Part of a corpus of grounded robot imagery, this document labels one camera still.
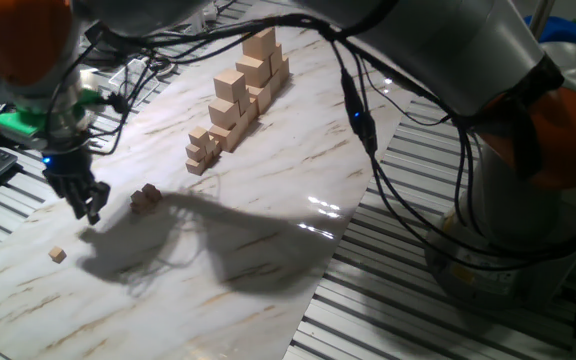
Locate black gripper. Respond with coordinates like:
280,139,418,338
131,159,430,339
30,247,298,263
42,147,112,226

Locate green gripper mounting adapter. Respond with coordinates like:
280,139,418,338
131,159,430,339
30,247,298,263
0,88,104,137

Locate round silver fitting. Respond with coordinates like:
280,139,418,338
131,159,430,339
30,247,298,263
147,59,177,77

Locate white marble pattern board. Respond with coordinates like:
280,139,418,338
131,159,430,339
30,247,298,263
0,19,414,360

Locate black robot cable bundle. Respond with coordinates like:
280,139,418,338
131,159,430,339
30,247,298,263
42,12,576,274

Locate aluminium frame post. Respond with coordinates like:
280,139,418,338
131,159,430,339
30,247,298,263
527,0,557,41

